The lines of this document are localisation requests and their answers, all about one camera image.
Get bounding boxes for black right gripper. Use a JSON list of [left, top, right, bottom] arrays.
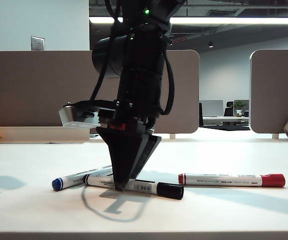
[[95, 98, 163, 192]]

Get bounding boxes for black whiteboard marker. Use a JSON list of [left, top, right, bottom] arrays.
[[83, 174, 184, 201]]

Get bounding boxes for blue whiteboard marker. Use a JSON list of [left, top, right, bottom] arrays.
[[51, 164, 114, 192]]

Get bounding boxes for red whiteboard marker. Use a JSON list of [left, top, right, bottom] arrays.
[[178, 172, 286, 188]]

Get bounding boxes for wide brown desk divider panel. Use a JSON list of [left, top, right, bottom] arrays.
[[0, 49, 201, 135]]

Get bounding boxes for grey background desk screen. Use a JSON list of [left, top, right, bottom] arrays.
[[200, 99, 224, 118]]

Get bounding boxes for white background desk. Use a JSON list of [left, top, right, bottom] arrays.
[[202, 116, 250, 126]]

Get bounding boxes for black office chair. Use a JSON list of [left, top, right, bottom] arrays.
[[224, 101, 234, 117]]

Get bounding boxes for small potted green plant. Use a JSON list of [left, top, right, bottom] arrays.
[[233, 99, 247, 118]]

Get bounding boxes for long ceiling light strip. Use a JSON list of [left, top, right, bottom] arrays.
[[88, 16, 288, 25]]

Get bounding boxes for metal wall switch plate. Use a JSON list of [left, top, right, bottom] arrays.
[[30, 36, 46, 52]]

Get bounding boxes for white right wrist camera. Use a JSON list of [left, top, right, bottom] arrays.
[[58, 101, 102, 130]]

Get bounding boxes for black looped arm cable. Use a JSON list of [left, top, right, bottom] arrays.
[[156, 46, 176, 116]]

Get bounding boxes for black right camera cable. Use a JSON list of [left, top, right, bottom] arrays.
[[68, 0, 124, 113]]

